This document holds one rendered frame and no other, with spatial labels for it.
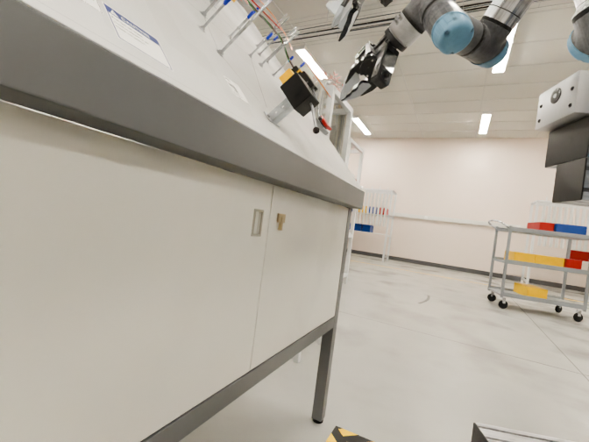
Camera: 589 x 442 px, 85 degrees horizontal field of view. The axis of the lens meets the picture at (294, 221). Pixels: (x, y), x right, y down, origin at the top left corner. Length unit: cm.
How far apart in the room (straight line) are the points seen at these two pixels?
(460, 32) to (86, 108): 72
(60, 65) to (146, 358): 35
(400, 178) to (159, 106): 893
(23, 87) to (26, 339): 23
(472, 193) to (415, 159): 165
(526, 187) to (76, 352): 905
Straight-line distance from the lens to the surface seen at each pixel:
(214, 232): 54
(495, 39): 96
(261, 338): 76
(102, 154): 41
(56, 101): 35
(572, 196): 91
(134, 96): 39
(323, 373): 131
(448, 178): 912
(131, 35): 46
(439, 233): 899
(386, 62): 94
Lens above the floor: 73
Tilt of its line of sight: level
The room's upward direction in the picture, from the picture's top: 7 degrees clockwise
